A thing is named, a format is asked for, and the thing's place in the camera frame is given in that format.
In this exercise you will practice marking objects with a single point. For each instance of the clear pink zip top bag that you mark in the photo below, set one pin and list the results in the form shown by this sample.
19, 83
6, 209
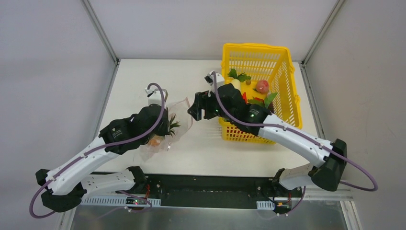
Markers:
180, 122

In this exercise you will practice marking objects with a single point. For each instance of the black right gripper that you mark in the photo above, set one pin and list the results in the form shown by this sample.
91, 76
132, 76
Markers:
203, 106

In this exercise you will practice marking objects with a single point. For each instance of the aluminium frame rail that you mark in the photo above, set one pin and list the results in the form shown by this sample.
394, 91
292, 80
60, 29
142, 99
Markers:
314, 193

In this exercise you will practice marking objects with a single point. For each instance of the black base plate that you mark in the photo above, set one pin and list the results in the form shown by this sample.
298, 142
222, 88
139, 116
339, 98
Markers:
212, 191

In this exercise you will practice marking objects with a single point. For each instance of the toy peach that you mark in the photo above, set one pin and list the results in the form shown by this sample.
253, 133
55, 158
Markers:
262, 86

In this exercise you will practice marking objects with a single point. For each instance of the toy pineapple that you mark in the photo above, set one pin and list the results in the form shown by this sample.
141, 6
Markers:
158, 139

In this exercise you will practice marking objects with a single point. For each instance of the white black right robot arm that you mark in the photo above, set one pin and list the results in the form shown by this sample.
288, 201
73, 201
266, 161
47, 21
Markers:
325, 167

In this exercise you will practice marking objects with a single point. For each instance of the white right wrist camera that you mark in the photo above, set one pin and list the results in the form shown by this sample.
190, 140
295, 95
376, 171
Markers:
209, 78

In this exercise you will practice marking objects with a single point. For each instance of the white toy radish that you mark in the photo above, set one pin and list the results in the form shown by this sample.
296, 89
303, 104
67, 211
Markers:
238, 78
267, 102

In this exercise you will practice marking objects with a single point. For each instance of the yellow plastic basket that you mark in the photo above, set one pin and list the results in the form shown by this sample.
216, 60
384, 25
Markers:
264, 75

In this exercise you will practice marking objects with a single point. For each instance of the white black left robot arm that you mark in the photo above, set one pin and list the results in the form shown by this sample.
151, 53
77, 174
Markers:
68, 185

